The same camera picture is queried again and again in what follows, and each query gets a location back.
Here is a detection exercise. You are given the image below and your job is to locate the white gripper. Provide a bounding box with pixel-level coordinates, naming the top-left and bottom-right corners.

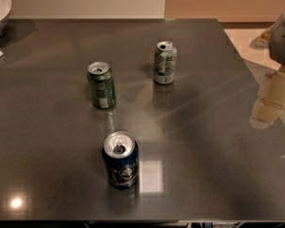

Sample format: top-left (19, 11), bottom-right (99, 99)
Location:
top-left (250, 10), bottom-right (285, 129)

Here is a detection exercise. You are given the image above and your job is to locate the green soda can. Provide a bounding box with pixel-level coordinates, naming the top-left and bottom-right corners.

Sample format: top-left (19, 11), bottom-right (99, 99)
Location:
top-left (87, 62), bottom-right (115, 109)

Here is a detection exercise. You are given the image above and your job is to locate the white green 7up can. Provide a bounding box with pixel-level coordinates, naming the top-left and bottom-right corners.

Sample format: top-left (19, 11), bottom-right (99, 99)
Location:
top-left (154, 41), bottom-right (177, 85)

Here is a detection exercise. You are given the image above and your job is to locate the dark blue soda can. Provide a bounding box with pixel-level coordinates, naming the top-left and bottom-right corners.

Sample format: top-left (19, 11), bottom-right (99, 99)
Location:
top-left (102, 131), bottom-right (139, 188)

